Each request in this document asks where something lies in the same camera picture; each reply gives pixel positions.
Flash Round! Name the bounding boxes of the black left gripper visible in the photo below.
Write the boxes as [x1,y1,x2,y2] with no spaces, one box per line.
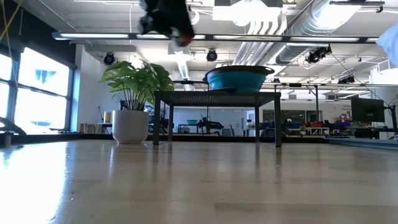
[138,0,195,40]

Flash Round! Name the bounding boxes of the blue grey collapsible colander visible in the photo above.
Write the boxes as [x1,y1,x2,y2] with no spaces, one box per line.
[203,65,276,93]

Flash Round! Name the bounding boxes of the grey perforated metal shelf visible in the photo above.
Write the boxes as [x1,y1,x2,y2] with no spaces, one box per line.
[152,90,282,147]

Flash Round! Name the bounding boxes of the overhead LED light bar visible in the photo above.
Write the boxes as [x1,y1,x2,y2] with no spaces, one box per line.
[51,30,379,44]

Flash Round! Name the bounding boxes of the black background machine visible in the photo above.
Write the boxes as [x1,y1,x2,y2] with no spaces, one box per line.
[197,115,224,131]

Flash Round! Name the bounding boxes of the green plant in white pot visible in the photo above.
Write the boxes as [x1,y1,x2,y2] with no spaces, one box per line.
[99,60,175,144]

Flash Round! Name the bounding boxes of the light wooden boxes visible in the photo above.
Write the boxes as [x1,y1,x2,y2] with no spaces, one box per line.
[79,123,100,134]

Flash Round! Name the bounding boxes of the large window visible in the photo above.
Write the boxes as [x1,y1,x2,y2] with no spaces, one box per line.
[0,46,74,130]

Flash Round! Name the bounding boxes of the black monitor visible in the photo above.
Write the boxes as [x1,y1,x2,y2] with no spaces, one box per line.
[351,96,386,123]

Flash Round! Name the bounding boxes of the person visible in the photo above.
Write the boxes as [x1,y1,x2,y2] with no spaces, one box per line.
[377,22,398,68]

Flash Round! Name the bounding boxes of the white ring lamp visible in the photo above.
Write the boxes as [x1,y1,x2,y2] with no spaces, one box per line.
[190,7,201,26]

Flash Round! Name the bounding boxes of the silver ventilation duct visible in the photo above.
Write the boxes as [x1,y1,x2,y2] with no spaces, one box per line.
[233,0,358,66]

